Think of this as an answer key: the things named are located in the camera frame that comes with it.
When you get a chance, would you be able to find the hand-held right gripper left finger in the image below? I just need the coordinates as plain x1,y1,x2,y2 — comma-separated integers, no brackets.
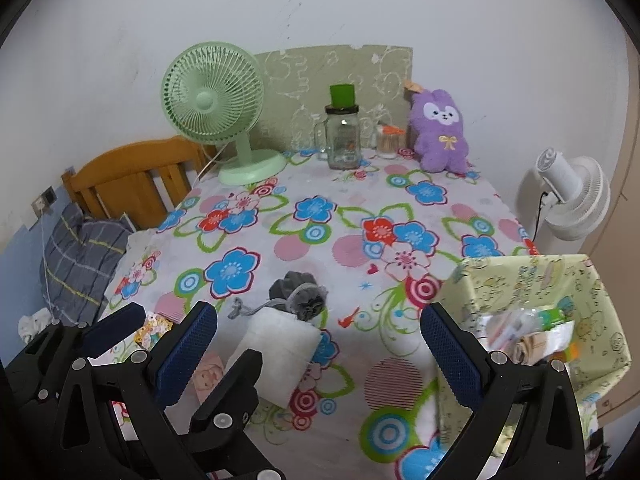
52,301,219,480

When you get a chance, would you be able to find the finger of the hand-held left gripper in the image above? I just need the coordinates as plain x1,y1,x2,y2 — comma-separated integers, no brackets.
187,349,283,480
82,304,147,356

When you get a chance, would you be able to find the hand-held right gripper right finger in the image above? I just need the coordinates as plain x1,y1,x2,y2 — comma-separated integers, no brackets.
420,302,586,480

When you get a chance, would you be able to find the clear plastic bag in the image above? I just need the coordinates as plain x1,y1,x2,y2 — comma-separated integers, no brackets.
480,305,576,361

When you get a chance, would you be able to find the yellow paper-covered box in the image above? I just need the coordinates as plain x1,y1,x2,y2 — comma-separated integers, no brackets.
437,254,632,461

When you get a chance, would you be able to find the pink cloth pouch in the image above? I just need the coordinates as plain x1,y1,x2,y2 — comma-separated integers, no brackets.
192,355,227,403

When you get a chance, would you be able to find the crumpled white cloth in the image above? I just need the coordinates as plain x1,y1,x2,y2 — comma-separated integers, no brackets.
18,307,53,343

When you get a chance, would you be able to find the grey plaid pillow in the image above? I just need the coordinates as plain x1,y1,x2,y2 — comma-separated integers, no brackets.
40,203,135,326

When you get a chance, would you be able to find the white bedding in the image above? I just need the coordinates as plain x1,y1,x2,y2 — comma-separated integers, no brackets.
107,227,161,306

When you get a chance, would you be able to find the floral tablecloth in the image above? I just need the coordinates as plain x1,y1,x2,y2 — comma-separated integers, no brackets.
97,147,541,480

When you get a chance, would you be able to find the wooden bed headboard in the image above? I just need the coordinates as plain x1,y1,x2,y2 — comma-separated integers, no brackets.
61,136,218,233

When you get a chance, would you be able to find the white standing fan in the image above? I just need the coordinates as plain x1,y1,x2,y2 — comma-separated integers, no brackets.
516,147,612,256

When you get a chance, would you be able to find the purple plush bunny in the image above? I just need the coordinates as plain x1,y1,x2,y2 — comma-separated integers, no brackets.
406,80,472,173

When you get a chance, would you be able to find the small glass toothpick jar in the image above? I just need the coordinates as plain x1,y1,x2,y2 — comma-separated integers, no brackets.
376,125,406,160

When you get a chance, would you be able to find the glass mug with green lid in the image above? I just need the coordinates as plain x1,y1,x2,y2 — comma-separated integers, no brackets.
314,84,373,171

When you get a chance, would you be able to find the green desk fan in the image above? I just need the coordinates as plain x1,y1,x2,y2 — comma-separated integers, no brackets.
161,42,287,187

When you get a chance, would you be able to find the grey drawstring pouch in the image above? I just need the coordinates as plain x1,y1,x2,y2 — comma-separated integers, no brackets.
227,270,328,322

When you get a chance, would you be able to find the white charging cable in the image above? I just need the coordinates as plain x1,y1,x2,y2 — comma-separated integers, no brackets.
39,210,57,311

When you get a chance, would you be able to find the black fan cable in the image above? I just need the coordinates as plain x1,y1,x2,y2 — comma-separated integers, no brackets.
530,190,549,243

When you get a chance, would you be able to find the white fan cable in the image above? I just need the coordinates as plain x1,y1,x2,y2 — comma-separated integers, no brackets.
196,145,226,182

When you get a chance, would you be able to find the green patterned wall board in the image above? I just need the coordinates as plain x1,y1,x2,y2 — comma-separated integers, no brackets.
252,44,415,153

